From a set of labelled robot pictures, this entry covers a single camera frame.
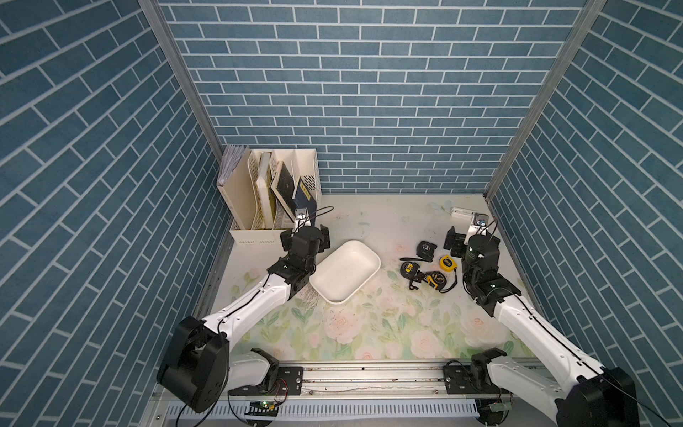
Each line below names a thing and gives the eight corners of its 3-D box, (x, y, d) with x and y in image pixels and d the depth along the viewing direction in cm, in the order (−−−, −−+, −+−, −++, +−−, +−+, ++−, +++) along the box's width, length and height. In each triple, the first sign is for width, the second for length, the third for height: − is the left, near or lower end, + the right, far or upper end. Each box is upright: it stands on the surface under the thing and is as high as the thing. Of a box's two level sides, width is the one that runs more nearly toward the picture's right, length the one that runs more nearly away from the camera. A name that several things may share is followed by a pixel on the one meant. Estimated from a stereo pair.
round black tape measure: (413, 255, 103) (415, 249, 100) (418, 244, 106) (420, 238, 103) (431, 262, 101) (433, 256, 98) (435, 251, 104) (437, 245, 101)
